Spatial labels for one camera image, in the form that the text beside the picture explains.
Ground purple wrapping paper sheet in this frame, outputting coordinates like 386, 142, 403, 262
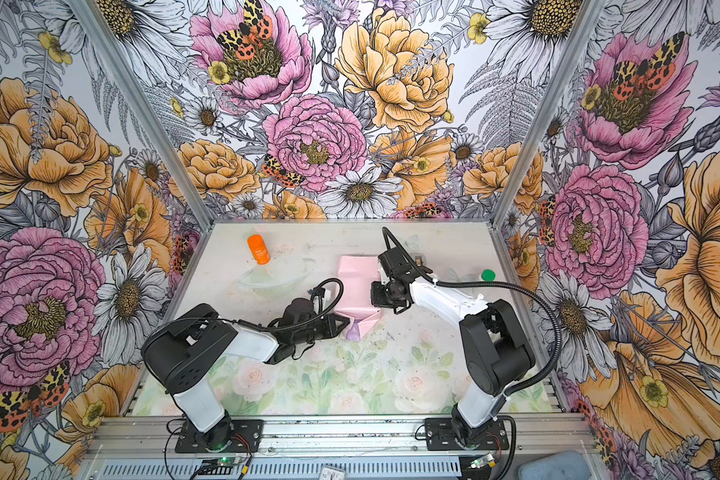
335, 256, 382, 342

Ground white bottle green cap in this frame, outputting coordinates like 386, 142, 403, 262
480, 269, 497, 282

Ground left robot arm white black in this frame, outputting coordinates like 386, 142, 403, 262
141, 298, 351, 453

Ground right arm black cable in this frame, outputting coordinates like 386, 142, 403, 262
381, 226, 563, 480

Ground orange tube bottle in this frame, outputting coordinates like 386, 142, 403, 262
247, 234, 271, 265

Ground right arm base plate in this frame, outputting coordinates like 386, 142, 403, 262
424, 417, 510, 452

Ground white slotted cable duct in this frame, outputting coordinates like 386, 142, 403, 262
81, 456, 462, 479

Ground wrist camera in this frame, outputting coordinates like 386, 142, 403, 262
281, 298, 316, 326
378, 247, 422, 278

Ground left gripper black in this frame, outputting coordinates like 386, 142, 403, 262
295, 313, 351, 344

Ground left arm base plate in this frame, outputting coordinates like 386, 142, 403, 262
174, 417, 264, 454

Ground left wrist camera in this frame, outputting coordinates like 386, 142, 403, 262
281, 298, 316, 326

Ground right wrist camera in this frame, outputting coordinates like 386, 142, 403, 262
378, 247, 422, 278

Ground aluminium front rail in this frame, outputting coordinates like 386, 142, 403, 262
86, 412, 596, 460

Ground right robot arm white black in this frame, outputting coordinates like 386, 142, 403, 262
370, 263, 536, 449

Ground blue-grey cloth pad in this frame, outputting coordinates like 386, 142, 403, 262
517, 450, 593, 480

